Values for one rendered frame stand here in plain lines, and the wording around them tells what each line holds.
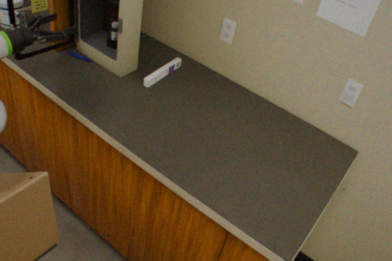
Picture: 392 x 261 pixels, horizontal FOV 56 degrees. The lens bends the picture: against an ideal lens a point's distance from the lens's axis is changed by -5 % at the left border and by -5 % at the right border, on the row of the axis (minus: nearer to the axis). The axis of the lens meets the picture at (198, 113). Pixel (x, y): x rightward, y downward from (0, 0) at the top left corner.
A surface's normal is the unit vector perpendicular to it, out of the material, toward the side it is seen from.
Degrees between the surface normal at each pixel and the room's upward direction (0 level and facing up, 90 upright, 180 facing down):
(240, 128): 0
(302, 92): 90
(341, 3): 90
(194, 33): 90
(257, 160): 0
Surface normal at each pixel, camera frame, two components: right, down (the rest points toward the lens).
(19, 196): 0.78, 0.48
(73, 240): 0.16, -0.76
